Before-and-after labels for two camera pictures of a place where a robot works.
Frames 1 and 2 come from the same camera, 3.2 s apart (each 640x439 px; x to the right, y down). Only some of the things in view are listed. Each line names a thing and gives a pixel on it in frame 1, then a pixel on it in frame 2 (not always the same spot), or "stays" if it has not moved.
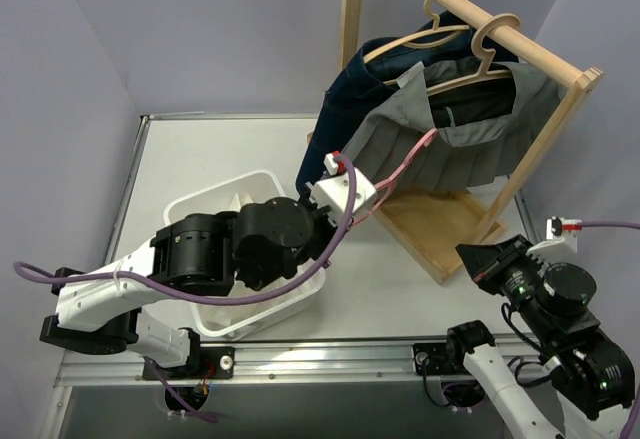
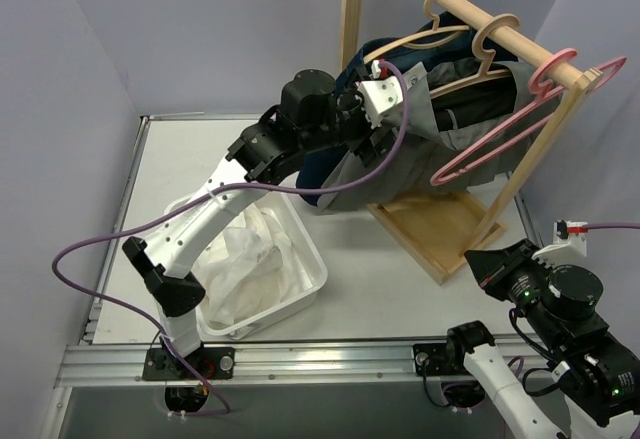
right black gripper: [491, 269] stays
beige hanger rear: [408, 41] stays
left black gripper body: [320, 216] -> [375, 140]
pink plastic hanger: [387, 184] -> [549, 92]
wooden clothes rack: [447, 230] stays
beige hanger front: [476, 39] stays
